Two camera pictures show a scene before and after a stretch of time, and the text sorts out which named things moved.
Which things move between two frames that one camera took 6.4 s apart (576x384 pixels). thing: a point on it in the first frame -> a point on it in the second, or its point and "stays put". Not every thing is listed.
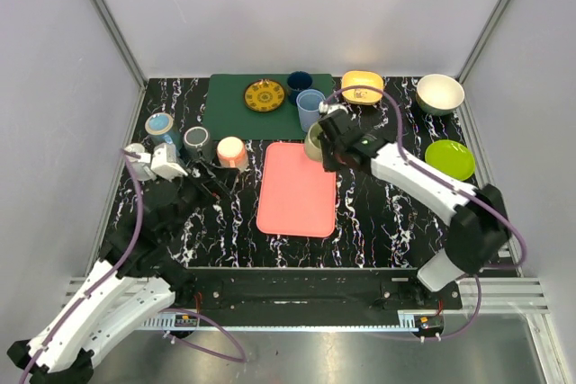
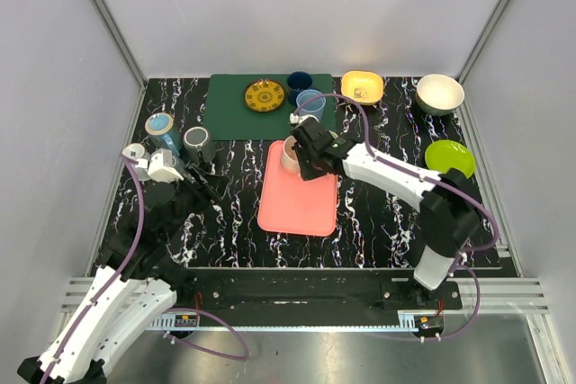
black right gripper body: [332, 159] -> [308, 165]
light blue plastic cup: [309, 101] stays put
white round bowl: [439, 94] stays put
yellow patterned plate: [264, 95] stays put
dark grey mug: [196, 144] stays put
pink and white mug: [231, 152] -> [288, 156]
